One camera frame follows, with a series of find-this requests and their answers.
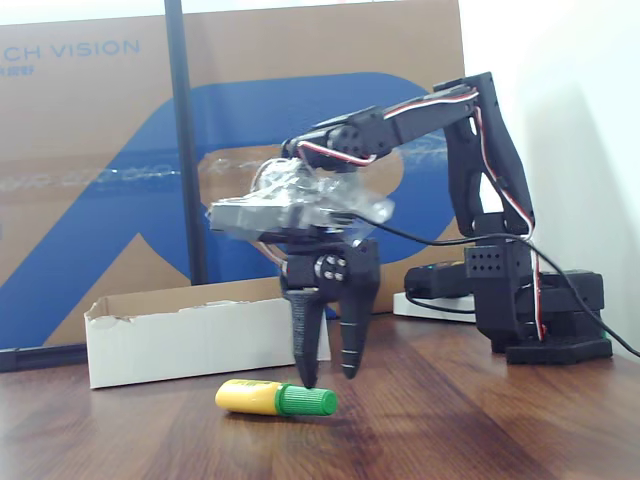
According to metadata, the yellow bottle with green cap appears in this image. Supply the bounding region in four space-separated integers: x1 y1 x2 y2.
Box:
214 378 340 418

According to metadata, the tape-wrapped wrist camera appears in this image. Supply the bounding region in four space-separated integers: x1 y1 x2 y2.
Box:
206 153 397 242

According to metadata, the large brown blue-printed carton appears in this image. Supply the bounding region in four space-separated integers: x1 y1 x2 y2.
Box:
0 0 467 347

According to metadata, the black vertical pole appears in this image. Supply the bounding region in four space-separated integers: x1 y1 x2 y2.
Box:
163 0 210 287

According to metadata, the white power strip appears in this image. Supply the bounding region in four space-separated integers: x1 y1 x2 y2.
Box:
392 291 478 324

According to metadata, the open white cardboard box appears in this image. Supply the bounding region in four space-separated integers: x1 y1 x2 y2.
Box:
83 277 333 391

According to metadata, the black power adapter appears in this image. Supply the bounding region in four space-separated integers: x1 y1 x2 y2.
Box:
403 260 475 302

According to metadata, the black camera cable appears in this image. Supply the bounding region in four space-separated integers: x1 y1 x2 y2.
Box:
329 212 640 360

